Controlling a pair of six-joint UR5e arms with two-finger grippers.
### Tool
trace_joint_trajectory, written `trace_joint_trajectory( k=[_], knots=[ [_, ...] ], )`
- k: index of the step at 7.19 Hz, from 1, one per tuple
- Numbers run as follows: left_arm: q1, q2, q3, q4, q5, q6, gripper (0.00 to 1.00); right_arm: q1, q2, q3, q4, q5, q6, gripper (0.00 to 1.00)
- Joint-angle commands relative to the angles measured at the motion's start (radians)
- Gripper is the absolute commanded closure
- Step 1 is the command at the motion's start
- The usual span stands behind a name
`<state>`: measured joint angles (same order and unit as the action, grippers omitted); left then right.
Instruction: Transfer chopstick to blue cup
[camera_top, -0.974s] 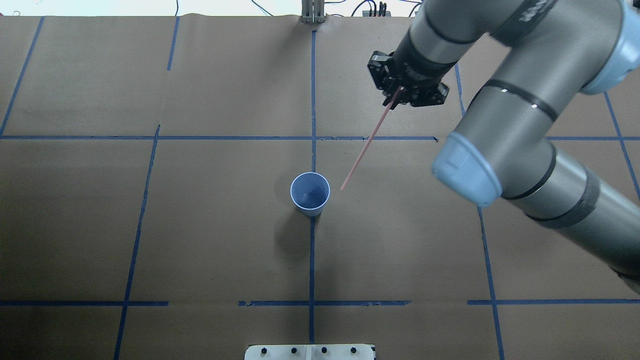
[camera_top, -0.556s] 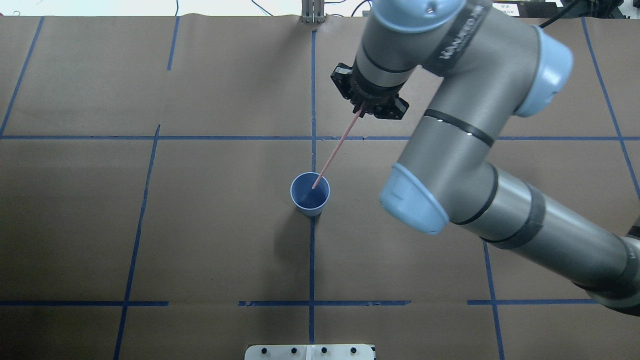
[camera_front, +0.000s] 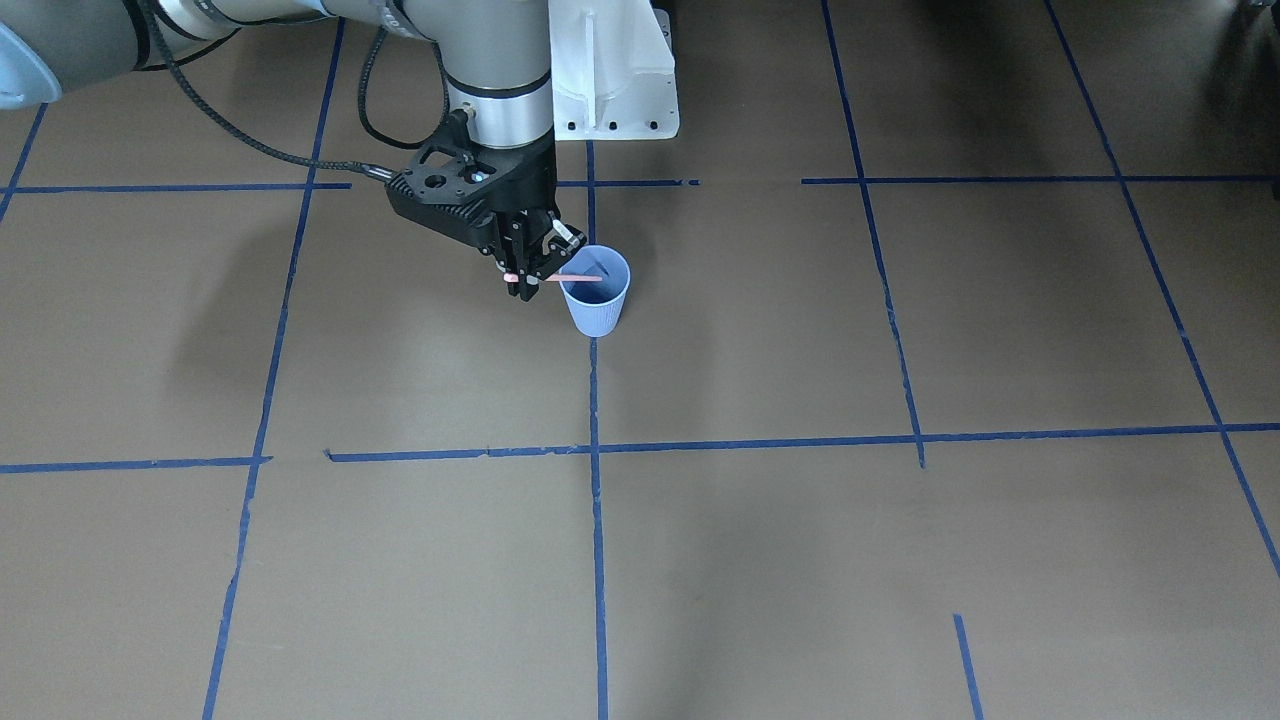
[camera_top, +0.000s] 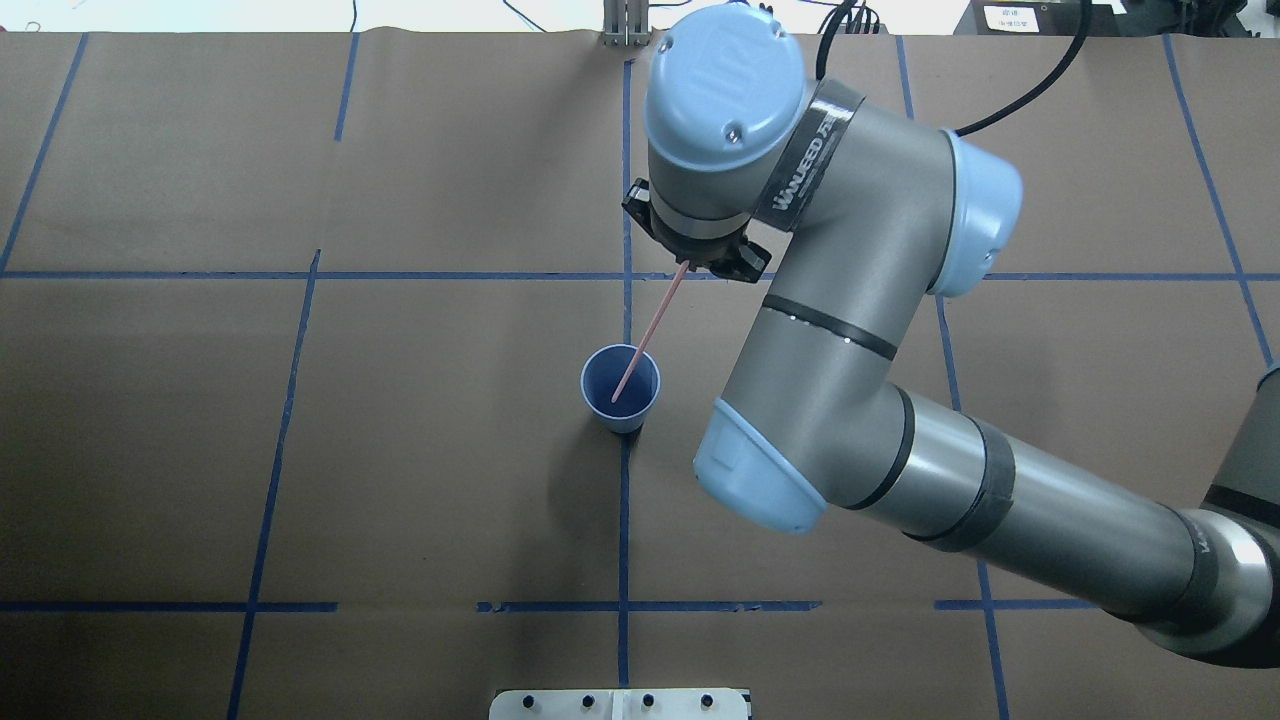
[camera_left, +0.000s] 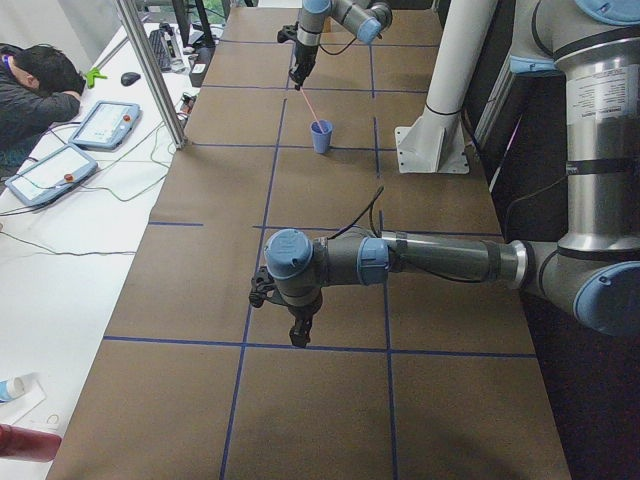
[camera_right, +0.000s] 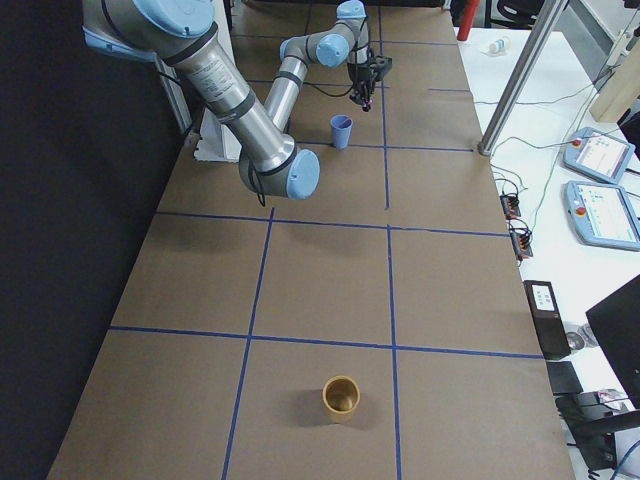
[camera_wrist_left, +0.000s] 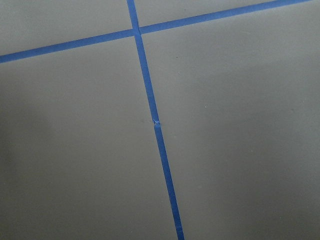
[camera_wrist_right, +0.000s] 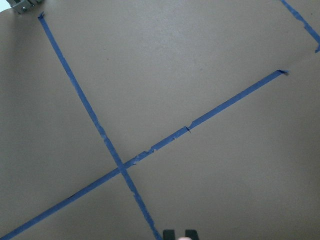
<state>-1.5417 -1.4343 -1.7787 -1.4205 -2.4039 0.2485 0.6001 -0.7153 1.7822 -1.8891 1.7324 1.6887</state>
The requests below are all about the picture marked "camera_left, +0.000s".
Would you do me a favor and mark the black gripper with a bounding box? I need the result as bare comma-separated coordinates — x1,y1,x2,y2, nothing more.
280,287,323,347
289,43,317,86

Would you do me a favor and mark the pink chopstick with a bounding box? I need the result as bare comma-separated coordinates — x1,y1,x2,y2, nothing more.
299,87,325,133

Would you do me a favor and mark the light blue ribbed cup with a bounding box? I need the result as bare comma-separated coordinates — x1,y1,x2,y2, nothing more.
310,119,333,154

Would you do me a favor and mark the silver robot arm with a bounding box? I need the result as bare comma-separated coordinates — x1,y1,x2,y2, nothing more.
249,1,639,348
277,0,393,90

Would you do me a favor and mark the black box with white label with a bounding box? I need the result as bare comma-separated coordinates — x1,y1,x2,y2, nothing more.
189,47,215,87

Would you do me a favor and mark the black keyboard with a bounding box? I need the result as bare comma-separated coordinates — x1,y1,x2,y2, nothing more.
149,29,176,72

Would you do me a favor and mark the black computer mouse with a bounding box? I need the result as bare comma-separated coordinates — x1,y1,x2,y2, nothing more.
120,72,141,87

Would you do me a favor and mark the far teach pendant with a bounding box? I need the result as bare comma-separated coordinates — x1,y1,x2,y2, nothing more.
68,100,141,151

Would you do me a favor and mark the teach pendant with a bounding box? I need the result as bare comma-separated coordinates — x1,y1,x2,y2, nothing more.
5,144,98,207
68,100,141,151

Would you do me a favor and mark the green clamp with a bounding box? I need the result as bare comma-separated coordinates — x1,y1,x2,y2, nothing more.
85,68,107,89

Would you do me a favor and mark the person in dark jacket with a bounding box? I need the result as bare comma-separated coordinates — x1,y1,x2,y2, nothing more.
1,44,85,175

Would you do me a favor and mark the white plastic bottle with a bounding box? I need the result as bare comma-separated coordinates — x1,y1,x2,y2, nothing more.
1,373,47,407

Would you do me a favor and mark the near teach pendant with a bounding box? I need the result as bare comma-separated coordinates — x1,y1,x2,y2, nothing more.
5,144,98,207

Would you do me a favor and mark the red bottle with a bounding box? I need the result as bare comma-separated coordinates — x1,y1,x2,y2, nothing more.
1,424,62,462

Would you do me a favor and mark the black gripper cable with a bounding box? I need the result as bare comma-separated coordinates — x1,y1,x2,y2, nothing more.
317,29,386,57

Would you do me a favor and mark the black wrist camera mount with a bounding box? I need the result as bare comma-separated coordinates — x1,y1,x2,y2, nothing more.
277,23,298,43

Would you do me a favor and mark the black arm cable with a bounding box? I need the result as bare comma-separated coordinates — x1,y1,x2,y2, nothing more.
327,185,385,240

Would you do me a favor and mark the white pillar with base plate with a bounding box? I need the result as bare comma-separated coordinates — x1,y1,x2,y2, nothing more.
395,0,497,174

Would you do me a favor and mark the aluminium frame post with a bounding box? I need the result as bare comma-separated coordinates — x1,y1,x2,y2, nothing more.
114,0,186,150

